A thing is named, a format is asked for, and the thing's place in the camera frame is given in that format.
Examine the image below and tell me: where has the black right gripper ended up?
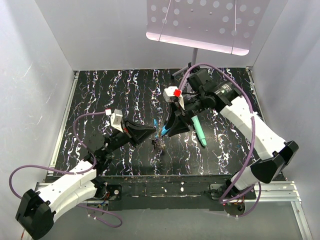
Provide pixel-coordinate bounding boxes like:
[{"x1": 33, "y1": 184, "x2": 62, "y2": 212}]
[{"x1": 164, "y1": 92, "x2": 207, "y2": 138}]

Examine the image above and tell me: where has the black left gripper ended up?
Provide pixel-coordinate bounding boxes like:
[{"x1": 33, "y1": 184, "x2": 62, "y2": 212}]
[{"x1": 103, "y1": 118, "x2": 156, "y2": 155}]

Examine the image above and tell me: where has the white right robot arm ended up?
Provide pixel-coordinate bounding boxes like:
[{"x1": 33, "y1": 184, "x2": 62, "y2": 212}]
[{"x1": 161, "y1": 68, "x2": 299, "y2": 200}]

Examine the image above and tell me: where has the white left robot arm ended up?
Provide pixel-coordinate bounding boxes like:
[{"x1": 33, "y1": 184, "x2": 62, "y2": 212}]
[{"x1": 15, "y1": 119, "x2": 156, "y2": 240}]

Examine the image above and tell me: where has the green toy microphone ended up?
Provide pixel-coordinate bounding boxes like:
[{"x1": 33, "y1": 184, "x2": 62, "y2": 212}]
[{"x1": 191, "y1": 115, "x2": 207, "y2": 147}]

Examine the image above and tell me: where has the pink perforated music stand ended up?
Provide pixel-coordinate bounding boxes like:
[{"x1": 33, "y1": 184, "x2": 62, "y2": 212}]
[{"x1": 145, "y1": 0, "x2": 272, "y2": 81}]

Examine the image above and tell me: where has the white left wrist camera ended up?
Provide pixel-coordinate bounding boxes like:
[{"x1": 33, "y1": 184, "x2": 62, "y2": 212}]
[{"x1": 110, "y1": 109, "x2": 123, "y2": 132}]

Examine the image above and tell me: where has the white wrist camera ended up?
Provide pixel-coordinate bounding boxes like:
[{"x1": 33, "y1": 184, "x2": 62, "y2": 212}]
[
  {"x1": 110, "y1": 109, "x2": 123, "y2": 132},
  {"x1": 162, "y1": 86, "x2": 185, "y2": 110}
]

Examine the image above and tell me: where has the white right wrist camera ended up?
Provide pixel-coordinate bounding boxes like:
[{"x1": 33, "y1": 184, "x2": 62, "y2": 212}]
[{"x1": 162, "y1": 86, "x2": 185, "y2": 110}]

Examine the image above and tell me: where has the black table front rail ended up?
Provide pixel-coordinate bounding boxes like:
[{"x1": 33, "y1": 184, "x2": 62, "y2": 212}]
[{"x1": 98, "y1": 175, "x2": 230, "y2": 211}]

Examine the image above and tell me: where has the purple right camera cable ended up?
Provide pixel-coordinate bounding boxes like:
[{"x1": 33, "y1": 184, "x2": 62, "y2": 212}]
[{"x1": 178, "y1": 62, "x2": 262, "y2": 217}]

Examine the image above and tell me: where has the aluminium frame left rail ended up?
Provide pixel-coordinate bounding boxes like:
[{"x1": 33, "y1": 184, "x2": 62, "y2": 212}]
[{"x1": 21, "y1": 70, "x2": 80, "y2": 238}]

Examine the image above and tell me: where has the aluminium frame rail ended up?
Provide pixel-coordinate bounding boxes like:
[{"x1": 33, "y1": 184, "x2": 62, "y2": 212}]
[
  {"x1": 21, "y1": 70, "x2": 80, "y2": 238},
  {"x1": 246, "y1": 66, "x2": 313, "y2": 240}
]

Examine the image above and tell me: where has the aluminium frame right rail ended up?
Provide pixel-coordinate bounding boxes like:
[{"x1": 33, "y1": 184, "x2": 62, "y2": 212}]
[{"x1": 246, "y1": 66, "x2": 313, "y2": 240}]

